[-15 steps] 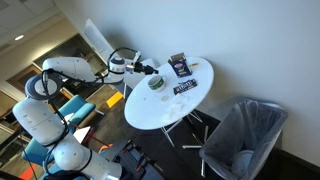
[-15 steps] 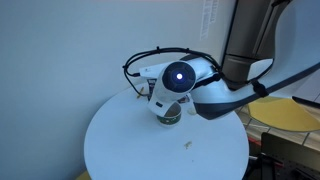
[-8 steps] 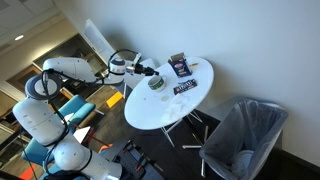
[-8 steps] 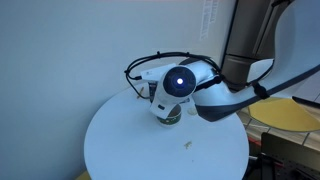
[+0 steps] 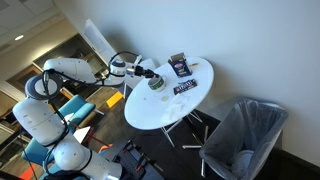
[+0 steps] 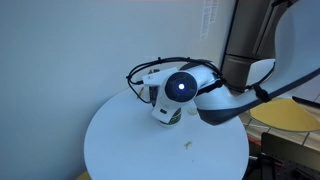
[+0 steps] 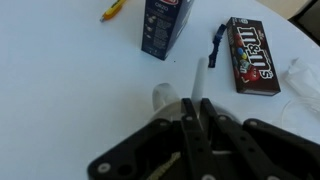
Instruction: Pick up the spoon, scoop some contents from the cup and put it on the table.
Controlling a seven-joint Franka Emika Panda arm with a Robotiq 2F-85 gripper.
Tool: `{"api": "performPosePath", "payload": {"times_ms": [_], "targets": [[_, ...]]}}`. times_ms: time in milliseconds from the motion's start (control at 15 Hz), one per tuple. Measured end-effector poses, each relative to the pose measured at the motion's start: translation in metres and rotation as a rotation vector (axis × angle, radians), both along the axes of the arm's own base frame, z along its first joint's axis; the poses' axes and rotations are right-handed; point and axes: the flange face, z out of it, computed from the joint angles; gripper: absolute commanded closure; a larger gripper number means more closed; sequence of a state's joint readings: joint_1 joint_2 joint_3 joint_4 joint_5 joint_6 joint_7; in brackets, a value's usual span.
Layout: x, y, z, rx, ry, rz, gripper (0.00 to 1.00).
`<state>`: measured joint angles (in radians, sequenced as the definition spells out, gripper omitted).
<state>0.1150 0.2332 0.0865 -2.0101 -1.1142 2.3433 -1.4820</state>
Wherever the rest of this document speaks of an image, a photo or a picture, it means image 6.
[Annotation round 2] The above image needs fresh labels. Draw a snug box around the small clear glass bowl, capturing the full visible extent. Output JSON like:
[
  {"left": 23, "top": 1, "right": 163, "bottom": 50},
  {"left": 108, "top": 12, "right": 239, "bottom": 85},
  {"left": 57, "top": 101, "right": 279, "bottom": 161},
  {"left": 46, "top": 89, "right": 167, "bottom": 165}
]
[{"left": 186, "top": 106, "right": 199, "bottom": 117}]

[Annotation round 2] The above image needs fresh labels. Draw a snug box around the yellow chair seat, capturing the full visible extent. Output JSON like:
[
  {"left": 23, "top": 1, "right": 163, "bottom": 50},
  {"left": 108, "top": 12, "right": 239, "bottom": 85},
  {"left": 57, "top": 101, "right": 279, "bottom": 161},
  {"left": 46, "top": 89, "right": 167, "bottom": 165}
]
[{"left": 249, "top": 96, "right": 320, "bottom": 133}]

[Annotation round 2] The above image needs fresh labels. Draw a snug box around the green and white mug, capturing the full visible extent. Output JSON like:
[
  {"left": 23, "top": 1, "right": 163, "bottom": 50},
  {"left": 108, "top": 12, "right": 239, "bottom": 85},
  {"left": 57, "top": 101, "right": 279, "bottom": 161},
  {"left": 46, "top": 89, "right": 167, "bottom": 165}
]
[{"left": 158, "top": 107, "right": 183, "bottom": 128}]

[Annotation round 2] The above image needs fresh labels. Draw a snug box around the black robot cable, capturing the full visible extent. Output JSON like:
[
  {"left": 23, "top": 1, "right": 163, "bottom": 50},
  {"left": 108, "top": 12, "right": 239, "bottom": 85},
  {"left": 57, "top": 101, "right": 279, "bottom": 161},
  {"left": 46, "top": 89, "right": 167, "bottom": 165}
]
[{"left": 125, "top": 56, "right": 278, "bottom": 105}]

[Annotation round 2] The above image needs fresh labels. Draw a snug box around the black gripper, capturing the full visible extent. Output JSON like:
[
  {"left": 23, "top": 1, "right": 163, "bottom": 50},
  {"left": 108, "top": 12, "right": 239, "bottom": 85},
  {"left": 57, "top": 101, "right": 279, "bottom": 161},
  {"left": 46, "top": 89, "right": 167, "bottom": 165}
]
[{"left": 148, "top": 84, "right": 160, "bottom": 107}]

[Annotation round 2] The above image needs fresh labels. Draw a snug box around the white paper notice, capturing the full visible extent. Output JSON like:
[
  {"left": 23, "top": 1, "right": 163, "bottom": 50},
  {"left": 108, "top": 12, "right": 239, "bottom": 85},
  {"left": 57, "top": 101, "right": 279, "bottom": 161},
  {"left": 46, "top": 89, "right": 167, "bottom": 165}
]
[{"left": 199, "top": 0, "right": 220, "bottom": 42}]

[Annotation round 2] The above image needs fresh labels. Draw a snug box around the dark grey cabinet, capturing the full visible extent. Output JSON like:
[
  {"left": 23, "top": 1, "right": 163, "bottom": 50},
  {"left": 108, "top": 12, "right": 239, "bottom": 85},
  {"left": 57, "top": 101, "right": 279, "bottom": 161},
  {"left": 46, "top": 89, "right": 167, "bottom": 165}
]
[{"left": 220, "top": 0, "right": 292, "bottom": 92}]

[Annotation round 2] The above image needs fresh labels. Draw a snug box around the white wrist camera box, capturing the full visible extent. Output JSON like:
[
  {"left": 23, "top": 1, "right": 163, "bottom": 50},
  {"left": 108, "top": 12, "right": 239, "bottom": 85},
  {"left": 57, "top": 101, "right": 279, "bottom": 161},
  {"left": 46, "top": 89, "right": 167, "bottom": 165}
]
[{"left": 142, "top": 67, "right": 180, "bottom": 88}]

